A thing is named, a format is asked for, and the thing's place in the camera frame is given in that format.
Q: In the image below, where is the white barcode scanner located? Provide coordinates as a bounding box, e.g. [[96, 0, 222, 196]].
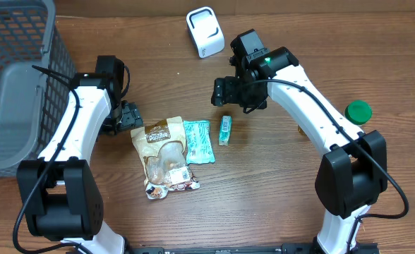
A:
[[186, 6, 224, 59]]

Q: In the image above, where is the grey plastic mesh basket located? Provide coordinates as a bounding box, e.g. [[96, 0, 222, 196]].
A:
[[0, 0, 76, 176]]

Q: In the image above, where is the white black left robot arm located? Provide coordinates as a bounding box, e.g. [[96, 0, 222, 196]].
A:
[[12, 55, 143, 253]]

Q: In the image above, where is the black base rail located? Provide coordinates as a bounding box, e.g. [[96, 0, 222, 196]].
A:
[[129, 242, 380, 254]]

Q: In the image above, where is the clear yellow liquid bottle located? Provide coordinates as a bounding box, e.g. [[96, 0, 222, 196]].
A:
[[297, 125, 308, 137]]

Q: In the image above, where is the teal Kleenex tissue pack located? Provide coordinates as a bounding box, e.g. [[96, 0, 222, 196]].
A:
[[218, 116, 232, 146]]

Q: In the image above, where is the brown snack packet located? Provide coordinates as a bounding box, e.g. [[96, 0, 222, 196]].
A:
[[131, 116, 200, 200]]

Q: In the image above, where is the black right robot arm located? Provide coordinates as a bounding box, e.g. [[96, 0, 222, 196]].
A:
[[211, 30, 387, 253]]

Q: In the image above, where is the green lid white jar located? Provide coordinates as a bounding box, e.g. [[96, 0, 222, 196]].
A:
[[344, 100, 373, 126]]

